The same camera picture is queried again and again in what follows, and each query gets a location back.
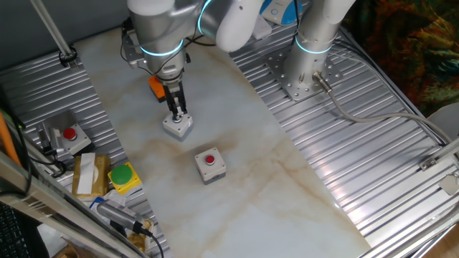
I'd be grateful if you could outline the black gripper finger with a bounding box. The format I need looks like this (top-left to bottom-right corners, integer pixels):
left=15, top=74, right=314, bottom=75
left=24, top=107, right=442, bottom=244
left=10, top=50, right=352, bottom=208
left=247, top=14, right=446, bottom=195
left=167, top=99, right=178, bottom=122
left=176, top=97, right=189, bottom=122

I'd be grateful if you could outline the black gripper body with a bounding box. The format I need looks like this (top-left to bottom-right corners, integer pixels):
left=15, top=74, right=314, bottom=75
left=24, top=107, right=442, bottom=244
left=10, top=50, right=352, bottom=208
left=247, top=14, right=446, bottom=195
left=164, top=74, right=188, bottom=103

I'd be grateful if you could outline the orange box red mushroom button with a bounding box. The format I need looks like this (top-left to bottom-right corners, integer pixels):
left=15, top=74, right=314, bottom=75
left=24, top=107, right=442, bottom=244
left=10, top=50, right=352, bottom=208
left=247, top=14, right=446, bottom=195
left=148, top=75, right=168, bottom=104

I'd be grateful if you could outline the white box green button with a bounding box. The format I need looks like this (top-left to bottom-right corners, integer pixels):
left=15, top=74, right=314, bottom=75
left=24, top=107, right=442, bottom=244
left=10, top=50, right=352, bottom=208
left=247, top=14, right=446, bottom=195
left=161, top=111, right=194, bottom=140

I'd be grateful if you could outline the yellow box green mushroom button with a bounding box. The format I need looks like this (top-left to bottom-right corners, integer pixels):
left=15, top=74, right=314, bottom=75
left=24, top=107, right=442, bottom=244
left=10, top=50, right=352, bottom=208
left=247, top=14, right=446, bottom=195
left=107, top=161, right=143, bottom=196

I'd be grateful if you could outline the gold tissue pack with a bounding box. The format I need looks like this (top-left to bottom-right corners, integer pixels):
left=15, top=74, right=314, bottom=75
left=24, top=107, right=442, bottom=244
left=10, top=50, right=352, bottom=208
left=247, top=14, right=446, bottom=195
left=71, top=153, right=112, bottom=199

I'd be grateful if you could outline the grey box red mushroom button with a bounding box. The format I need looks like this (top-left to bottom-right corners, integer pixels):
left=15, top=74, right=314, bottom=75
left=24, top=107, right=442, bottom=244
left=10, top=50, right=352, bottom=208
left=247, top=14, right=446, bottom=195
left=59, top=123, right=93, bottom=156

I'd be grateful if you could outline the crumpled white paper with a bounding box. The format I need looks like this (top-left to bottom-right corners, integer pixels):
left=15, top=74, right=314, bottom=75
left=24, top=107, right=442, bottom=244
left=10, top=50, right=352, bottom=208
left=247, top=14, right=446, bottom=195
left=102, top=188, right=126, bottom=209

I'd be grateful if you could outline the blue white plastic device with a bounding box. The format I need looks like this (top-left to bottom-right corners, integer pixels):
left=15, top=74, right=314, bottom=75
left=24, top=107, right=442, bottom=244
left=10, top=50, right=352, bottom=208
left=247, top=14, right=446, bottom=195
left=260, top=0, right=305, bottom=27

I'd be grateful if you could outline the metal pole with black clamp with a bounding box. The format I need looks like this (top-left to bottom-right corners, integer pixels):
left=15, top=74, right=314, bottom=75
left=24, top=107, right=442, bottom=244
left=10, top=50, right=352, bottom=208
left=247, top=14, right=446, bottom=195
left=29, top=0, right=79, bottom=70

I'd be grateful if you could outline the crumpled yellowish plastic wrapper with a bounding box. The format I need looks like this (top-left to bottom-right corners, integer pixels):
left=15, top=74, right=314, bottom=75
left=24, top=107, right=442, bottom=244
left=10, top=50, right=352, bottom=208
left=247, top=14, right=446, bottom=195
left=127, top=218, right=157, bottom=254

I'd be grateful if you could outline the orange pole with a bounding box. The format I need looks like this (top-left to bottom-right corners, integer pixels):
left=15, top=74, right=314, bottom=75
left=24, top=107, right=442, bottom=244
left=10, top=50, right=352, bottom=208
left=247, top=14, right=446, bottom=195
left=0, top=110, right=22, bottom=168

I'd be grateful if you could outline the brown cardboard piece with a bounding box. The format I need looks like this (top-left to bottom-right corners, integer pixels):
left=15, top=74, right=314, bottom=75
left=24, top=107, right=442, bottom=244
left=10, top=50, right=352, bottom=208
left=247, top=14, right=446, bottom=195
left=52, top=234, right=98, bottom=258

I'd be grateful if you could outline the black keyboard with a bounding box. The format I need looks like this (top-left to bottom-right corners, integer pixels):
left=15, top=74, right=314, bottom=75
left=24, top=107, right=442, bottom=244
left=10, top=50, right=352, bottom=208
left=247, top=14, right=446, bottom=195
left=0, top=202, right=32, bottom=258

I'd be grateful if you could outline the colourful patterned cloth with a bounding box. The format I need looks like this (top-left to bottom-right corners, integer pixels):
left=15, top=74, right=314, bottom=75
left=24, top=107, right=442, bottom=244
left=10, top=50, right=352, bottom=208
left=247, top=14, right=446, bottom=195
left=342, top=0, right=459, bottom=118

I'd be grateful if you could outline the white round object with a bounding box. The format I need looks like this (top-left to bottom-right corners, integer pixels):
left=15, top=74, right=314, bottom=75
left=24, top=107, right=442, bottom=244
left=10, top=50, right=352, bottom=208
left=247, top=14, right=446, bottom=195
left=425, top=102, right=459, bottom=144

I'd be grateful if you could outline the small metal plate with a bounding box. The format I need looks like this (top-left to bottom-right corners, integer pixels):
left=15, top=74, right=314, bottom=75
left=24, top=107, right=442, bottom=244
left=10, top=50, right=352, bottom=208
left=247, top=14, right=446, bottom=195
left=437, top=172, right=459, bottom=197

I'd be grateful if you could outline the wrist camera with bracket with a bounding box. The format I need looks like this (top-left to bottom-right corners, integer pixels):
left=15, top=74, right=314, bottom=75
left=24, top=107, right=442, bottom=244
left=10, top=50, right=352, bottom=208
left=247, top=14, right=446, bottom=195
left=120, top=19, right=145, bottom=70

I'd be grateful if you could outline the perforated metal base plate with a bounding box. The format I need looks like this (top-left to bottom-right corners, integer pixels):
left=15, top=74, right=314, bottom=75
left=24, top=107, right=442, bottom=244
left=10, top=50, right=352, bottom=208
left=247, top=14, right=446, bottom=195
left=265, top=46, right=344, bottom=102

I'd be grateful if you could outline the silver camera device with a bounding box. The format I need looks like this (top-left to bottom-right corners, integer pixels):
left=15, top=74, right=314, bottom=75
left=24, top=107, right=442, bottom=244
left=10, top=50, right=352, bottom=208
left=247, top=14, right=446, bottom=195
left=95, top=199, right=154, bottom=237

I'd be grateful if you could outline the silver probe with black cable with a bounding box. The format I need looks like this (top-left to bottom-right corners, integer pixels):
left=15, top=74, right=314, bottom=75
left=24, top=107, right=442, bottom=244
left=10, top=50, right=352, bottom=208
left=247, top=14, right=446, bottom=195
left=35, top=127, right=70, bottom=179

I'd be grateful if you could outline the aluminium frame bar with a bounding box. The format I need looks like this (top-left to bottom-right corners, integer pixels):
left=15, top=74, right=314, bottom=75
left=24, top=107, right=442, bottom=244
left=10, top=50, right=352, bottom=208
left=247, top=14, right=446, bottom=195
left=0, top=150, right=151, bottom=258

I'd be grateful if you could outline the thick grey cable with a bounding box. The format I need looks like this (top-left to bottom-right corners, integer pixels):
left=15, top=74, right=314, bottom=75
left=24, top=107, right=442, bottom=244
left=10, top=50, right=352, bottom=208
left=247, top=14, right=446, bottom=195
left=311, top=70, right=453, bottom=145

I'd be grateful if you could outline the aluminium rail with bracket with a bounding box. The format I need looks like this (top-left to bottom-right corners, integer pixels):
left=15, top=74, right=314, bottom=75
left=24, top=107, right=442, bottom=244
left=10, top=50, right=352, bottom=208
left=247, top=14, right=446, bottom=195
left=418, top=138, right=459, bottom=172

